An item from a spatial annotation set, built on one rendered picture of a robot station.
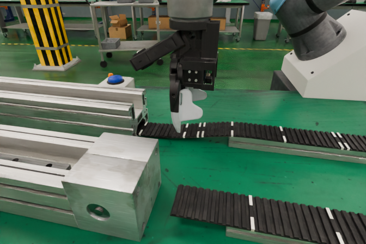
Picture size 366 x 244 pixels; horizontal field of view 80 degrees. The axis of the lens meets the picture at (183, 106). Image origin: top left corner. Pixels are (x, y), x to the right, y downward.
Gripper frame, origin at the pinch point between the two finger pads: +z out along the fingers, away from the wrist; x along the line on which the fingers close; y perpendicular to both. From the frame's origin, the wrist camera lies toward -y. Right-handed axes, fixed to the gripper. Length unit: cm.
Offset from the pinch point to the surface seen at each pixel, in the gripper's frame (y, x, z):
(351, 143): 33.4, -0.8, 1.2
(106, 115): -14.6, -4.2, -1.3
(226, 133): 10.2, -2.0, 1.3
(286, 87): 29.7, 33.6, 5.3
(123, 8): -349, 710, 43
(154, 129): -5.6, -0.4, 3.6
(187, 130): 1.8, -0.3, 2.9
